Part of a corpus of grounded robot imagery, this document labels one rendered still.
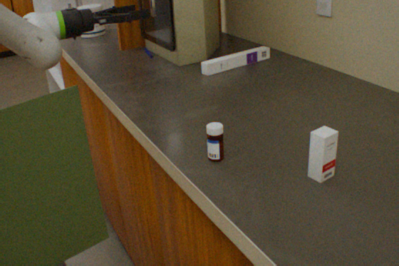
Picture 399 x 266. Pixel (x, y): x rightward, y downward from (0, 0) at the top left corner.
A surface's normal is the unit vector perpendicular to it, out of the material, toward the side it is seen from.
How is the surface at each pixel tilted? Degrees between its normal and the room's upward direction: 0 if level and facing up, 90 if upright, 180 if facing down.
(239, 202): 0
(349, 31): 90
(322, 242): 0
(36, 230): 90
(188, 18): 90
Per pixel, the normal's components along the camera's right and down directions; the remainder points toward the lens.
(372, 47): -0.88, 0.25
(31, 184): 0.66, 0.27
